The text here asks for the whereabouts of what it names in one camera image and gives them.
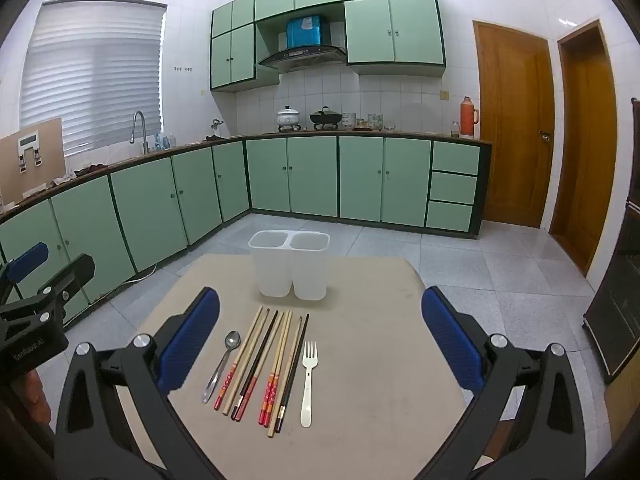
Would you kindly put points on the white two-compartment utensil holder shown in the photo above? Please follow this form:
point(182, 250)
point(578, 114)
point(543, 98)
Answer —
point(272, 270)

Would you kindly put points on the dark glass-front cabinet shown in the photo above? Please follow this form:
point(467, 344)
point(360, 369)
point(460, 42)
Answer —
point(617, 310)

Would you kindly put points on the black wok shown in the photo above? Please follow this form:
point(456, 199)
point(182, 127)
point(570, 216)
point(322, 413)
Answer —
point(326, 119)

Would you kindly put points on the metal kitchen faucet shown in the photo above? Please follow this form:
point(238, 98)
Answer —
point(137, 120)

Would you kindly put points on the small glass bowl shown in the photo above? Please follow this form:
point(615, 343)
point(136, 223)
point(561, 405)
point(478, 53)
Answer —
point(389, 126)

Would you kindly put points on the wooden chopstick red patterned end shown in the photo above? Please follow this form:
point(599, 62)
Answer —
point(240, 355)
point(277, 360)
point(282, 360)

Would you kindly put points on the green kitchen cabinets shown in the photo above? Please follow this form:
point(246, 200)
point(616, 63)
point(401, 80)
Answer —
point(360, 180)
point(390, 25)

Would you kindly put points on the small metal tap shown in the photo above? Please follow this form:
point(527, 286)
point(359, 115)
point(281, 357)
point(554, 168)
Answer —
point(216, 124)

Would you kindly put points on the glass jar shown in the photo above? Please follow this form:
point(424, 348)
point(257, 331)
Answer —
point(375, 122)

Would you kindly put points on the metal spoon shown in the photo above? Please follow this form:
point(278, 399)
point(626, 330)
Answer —
point(232, 341)

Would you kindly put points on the red thermos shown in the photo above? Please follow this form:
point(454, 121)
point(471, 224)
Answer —
point(468, 117)

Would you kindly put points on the black range hood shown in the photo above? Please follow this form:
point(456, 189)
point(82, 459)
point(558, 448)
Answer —
point(302, 55)

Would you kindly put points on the white window blinds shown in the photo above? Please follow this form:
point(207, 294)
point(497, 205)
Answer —
point(90, 75)

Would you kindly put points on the black chopstick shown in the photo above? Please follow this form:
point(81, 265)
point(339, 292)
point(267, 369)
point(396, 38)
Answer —
point(296, 360)
point(261, 350)

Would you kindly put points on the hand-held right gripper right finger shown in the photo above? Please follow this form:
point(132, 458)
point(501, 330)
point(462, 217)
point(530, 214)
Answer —
point(450, 340)

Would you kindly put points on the plain wooden door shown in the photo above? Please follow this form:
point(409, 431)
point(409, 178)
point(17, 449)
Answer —
point(585, 150)

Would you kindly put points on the green lower kitchen cabinets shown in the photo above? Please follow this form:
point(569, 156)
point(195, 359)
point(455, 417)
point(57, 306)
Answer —
point(360, 180)

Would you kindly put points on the dark chopstick with red section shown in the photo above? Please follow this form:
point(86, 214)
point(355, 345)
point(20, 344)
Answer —
point(268, 350)

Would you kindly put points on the white plastic fork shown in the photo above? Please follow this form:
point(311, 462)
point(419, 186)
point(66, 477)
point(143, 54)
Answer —
point(306, 405)

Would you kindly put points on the person's left hand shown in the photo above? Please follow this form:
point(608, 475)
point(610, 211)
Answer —
point(35, 397)

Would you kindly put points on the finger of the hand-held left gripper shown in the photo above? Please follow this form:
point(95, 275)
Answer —
point(75, 272)
point(27, 260)

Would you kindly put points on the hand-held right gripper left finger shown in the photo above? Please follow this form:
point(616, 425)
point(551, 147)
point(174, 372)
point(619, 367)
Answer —
point(192, 340)

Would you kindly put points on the green upper kitchen cabinets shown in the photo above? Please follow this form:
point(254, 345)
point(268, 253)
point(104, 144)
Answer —
point(390, 25)

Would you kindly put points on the small jar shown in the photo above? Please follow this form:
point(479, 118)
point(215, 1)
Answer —
point(455, 129)

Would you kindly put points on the bottles beside sink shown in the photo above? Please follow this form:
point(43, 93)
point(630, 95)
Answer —
point(166, 141)

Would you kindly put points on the silver cooking pot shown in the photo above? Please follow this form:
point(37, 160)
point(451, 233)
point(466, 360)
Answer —
point(288, 119)

